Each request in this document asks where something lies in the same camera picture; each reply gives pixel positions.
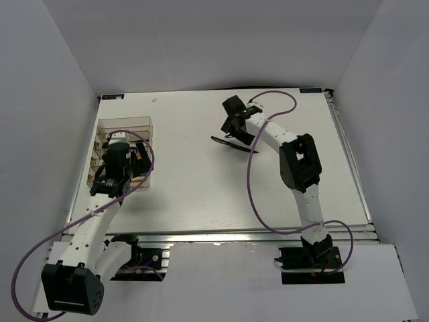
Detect black knife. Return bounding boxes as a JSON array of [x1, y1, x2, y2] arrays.
[[210, 136, 251, 153]]

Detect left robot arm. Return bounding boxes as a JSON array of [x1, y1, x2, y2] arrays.
[[41, 141, 144, 315]]

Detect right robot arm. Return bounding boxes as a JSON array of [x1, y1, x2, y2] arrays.
[[221, 93, 333, 268]]

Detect clear compartment organizer tray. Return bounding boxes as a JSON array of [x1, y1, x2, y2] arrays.
[[86, 115, 155, 189]]

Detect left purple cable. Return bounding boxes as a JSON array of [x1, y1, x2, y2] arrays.
[[11, 129, 156, 319]]

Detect purple cable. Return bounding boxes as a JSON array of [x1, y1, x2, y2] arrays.
[[11, 129, 156, 319], [246, 90, 355, 276]]

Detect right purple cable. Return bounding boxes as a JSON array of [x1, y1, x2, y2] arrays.
[[246, 90, 355, 276]]

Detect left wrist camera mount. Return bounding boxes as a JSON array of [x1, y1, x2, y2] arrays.
[[106, 131, 129, 146]]

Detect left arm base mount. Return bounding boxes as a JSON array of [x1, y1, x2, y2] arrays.
[[104, 234, 166, 282]]

